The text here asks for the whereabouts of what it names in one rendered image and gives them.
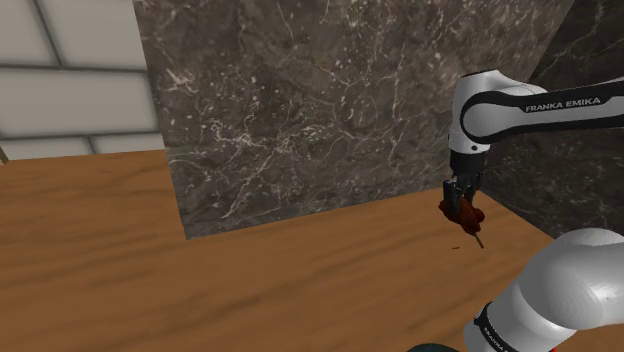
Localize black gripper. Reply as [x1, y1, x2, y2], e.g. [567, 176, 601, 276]
[442, 149, 485, 222]

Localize dark red fruit with stem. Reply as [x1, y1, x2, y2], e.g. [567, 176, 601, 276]
[437, 193, 486, 250]

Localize dark robot stand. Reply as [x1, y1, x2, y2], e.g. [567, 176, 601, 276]
[405, 342, 462, 352]

